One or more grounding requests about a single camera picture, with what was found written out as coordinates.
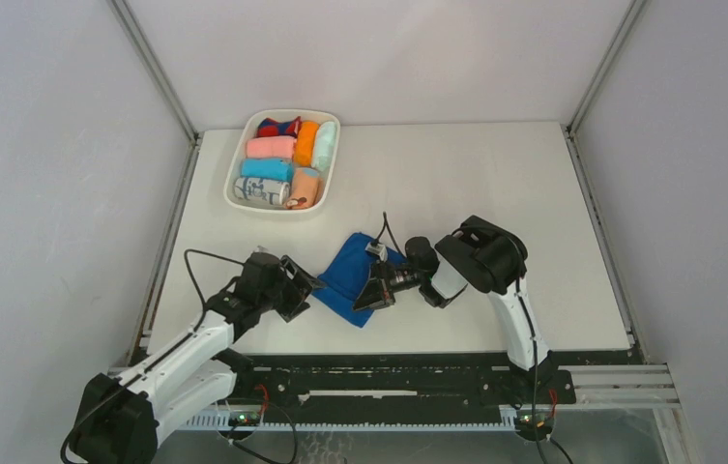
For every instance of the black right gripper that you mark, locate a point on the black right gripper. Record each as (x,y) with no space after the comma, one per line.
(379,289)

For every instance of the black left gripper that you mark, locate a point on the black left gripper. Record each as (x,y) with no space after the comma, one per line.
(299,286)

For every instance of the blue microfiber towel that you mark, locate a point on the blue microfiber towel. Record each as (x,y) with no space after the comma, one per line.
(345,279)

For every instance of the orange towel with blue dots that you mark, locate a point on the orange towel with blue dots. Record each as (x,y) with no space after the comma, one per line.
(304,189)

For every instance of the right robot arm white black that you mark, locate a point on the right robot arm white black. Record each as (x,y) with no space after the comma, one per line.
(477,254)

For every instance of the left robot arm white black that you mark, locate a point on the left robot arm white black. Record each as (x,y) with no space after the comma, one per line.
(125,418)

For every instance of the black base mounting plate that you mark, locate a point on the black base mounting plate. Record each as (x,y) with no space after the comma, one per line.
(419,388)

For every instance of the white printed rolled towel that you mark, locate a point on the white printed rolled towel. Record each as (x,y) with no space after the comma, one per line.
(261,191)

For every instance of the light blue rolled towel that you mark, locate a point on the light blue rolled towel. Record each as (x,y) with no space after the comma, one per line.
(276,169)

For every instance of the orange rolled towel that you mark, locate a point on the orange rolled towel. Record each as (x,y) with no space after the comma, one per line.
(305,140)

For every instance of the pink rolled towel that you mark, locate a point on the pink rolled towel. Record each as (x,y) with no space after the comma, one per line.
(280,147)

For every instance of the mint green rolled towel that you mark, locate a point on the mint green rolled towel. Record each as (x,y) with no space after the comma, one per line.
(324,146)

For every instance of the red and blue rolled towel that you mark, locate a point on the red and blue rolled towel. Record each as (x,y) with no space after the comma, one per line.
(270,127)

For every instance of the white plastic tray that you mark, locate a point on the white plastic tray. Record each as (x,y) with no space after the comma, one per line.
(248,133)

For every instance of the left circuit board with wires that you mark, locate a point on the left circuit board with wires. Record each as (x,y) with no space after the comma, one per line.
(254,419)

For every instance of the circuit board with wires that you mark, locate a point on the circuit board with wires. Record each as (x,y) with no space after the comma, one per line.
(536,427)
(254,419)

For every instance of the white slotted cable duct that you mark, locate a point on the white slotted cable duct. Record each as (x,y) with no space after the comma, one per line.
(212,420)

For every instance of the left aluminium frame post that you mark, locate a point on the left aluminium frame post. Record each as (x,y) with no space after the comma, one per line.
(150,60)

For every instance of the aluminium frame post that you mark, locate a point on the aluminium frame post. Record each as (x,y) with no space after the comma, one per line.
(612,52)
(150,60)

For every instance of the right circuit board with wires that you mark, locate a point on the right circuit board with wires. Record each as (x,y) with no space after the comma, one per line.
(536,427)

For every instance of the right aluminium frame post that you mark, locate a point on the right aluminium frame post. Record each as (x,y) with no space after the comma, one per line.
(612,52)

